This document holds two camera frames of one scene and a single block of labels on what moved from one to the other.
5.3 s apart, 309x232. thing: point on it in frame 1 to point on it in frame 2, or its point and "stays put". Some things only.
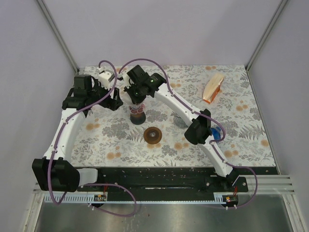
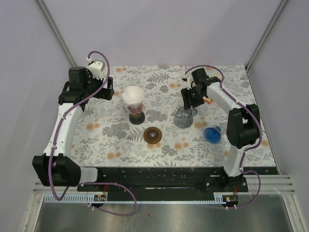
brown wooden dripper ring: (151, 139) stays put
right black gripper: (135, 100) to (185, 94)
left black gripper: (113, 104) to (106, 93)
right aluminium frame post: (281, 5) stays put
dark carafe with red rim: (137, 119) stays put
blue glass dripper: (216, 133) stays put
